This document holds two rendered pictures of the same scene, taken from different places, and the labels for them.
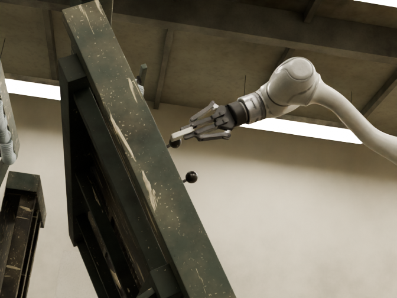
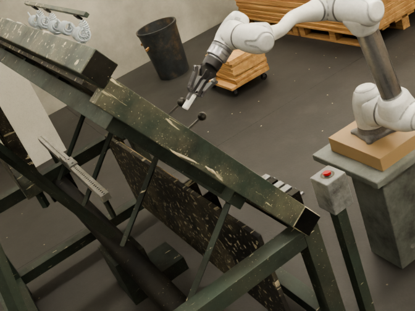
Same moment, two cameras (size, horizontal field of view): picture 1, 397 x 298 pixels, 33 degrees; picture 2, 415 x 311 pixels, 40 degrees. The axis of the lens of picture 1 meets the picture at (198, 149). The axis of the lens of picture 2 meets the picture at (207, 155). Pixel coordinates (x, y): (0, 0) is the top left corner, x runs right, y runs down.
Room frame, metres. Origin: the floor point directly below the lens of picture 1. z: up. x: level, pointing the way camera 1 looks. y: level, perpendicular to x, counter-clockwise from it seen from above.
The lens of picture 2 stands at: (-0.30, 0.59, 2.44)
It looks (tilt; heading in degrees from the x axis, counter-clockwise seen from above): 28 degrees down; 346
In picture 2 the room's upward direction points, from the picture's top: 22 degrees counter-clockwise
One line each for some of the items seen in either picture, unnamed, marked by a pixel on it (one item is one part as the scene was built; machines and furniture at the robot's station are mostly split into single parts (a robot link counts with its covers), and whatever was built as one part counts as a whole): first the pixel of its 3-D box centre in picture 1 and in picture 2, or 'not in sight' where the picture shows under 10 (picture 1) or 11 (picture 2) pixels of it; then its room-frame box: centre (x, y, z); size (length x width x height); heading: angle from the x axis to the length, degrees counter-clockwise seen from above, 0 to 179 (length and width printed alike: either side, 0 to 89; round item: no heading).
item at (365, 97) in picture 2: not in sight; (369, 104); (1.99, -0.87, 1.00); 0.18 x 0.16 x 0.22; 10
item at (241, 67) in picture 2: not in sight; (233, 66); (5.28, -1.45, 0.20); 0.61 x 0.51 x 0.40; 6
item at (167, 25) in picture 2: not in sight; (164, 50); (6.55, -1.12, 0.33); 0.54 x 0.54 x 0.65
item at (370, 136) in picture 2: not in sight; (370, 126); (2.02, -0.87, 0.86); 0.22 x 0.18 x 0.06; 175
